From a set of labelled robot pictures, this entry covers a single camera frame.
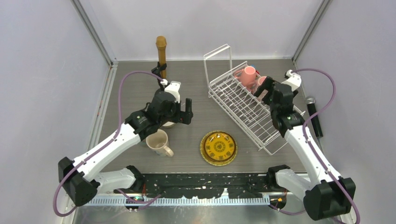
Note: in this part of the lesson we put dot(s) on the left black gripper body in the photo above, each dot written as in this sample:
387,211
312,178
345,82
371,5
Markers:
175,112

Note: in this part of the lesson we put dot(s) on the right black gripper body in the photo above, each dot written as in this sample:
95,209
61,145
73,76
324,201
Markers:
272,108

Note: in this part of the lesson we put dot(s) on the cream floral cup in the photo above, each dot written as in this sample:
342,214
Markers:
159,143

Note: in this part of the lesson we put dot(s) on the yellow woven bamboo plate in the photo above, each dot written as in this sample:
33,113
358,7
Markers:
202,154

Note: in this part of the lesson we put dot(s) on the beige ceramic bowl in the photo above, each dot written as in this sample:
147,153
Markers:
168,125

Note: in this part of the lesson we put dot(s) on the blue patterned bowl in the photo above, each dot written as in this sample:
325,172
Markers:
143,144

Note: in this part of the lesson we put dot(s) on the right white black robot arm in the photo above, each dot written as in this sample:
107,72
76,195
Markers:
326,193

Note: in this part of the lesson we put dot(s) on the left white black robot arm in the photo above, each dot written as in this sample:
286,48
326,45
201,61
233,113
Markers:
82,178

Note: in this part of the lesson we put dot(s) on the pink floral cup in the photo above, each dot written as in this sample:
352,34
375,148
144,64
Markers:
258,83

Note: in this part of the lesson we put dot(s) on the pink plastic cup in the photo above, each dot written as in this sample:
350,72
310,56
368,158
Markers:
246,76

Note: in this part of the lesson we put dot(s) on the black silver microphone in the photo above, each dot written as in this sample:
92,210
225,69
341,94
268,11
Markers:
311,107

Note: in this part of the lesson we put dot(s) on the brown microphone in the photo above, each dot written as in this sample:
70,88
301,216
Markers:
161,45

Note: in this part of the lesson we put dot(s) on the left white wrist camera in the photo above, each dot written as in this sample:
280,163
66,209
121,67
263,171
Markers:
172,87

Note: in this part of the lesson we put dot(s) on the white wire dish rack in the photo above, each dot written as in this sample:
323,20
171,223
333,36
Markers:
246,110

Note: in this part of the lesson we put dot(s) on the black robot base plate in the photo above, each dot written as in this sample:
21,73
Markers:
205,185

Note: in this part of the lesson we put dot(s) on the left aluminium rail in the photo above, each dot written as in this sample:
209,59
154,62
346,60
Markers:
100,113

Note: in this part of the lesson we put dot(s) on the slotted cable duct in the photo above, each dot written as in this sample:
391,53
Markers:
118,200

